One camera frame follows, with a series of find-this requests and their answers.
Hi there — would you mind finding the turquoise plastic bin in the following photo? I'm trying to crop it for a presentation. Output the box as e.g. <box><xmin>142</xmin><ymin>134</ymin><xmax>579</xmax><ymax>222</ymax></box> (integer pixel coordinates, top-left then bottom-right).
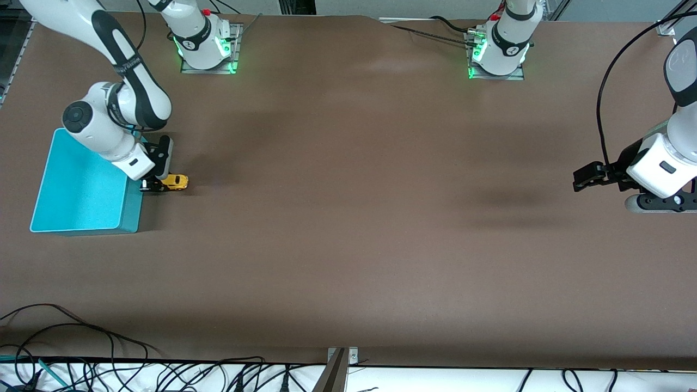
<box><xmin>30</xmin><ymin>128</ymin><xmax>150</xmax><ymax>236</ymax></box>

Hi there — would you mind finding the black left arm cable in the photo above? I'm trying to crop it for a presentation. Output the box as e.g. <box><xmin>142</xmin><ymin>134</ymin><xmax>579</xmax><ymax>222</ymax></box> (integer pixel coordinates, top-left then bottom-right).
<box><xmin>596</xmin><ymin>0</ymin><xmax>697</xmax><ymax>167</ymax></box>

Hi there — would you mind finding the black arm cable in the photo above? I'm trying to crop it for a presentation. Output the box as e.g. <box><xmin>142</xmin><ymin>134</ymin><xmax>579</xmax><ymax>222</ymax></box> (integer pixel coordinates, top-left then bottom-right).
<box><xmin>135</xmin><ymin>0</ymin><xmax>148</xmax><ymax>52</ymax></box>
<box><xmin>596</xmin><ymin>0</ymin><xmax>697</xmax><ymax>167</ymax></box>

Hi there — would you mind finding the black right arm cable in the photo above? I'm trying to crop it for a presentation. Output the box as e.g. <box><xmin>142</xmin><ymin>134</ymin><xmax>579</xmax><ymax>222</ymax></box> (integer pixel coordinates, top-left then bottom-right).
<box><xmin>135</xmin><ymin>0</ymin><xmax>148</xmax><ymax>52</ymax></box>

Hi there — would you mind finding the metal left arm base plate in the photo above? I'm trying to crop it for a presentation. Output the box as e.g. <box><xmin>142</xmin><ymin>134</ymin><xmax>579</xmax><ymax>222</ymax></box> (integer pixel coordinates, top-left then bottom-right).
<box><xmin>466</xmin><ymin>30</ymin><xmax>526</xmax><ymax>81</ymax></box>

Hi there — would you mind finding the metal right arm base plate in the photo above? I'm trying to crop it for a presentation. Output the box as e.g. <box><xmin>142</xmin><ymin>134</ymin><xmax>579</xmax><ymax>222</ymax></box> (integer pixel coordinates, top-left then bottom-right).
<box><xmin>181</xmin><ymin>23</ymin><xmax>243</xmax><ymax>75</ymax></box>

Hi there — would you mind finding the long black floor cable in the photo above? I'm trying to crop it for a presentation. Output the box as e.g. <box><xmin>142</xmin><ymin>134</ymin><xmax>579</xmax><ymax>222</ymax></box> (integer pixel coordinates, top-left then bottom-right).
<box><xmin>0</xmin><ymin>323</ymin><xmax>150</xmax><ymax>392</ymax></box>
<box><xmin>0</xmin><ymin>303</ymin><xmax>161</xmax><ymax>356</ymax></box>

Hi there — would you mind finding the aluminium frame rail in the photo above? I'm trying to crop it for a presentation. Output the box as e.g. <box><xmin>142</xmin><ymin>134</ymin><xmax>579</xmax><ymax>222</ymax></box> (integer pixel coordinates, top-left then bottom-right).
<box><xmin>2</xmin><ymin>21</ymin><xmax>38</xmax><ymax>105</ymax></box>

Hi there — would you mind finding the thick black base cable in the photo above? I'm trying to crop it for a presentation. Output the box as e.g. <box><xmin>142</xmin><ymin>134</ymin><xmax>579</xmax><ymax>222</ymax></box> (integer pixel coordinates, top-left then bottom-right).
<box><xmin>429</xmin><ymin>15</ymin><xmax>480</xmax><ymax>34</ymax></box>

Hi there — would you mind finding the teal cable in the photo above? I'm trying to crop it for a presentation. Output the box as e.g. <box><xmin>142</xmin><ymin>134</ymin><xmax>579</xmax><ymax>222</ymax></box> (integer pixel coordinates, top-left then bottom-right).
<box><xmin>0</xmin><ymin>355</ymin><xmax>69</xmax><ymax>388</ymax></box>

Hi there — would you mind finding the thin black base cable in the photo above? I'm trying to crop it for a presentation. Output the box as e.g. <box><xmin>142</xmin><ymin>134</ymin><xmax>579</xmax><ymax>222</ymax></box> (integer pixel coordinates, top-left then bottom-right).
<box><xmin>390</xmin><ymin>24</ymin><xmax>475</xmax><ymax>45</ymax></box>

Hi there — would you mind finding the grey metal post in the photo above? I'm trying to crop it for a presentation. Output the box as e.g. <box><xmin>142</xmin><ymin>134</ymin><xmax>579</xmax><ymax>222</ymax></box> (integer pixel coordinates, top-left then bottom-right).
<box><xmin>313</xmin><ymin>348</ymin><xmax>349</xmax><ymax>392</ymax></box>

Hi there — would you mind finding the silver table edge bracket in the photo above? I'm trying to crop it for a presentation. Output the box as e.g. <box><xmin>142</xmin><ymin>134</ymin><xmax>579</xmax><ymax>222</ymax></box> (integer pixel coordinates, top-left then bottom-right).
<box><xmin>327</xmin><ymin>347</ymin><xmax>360</xmax><ymax>366</ymax></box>

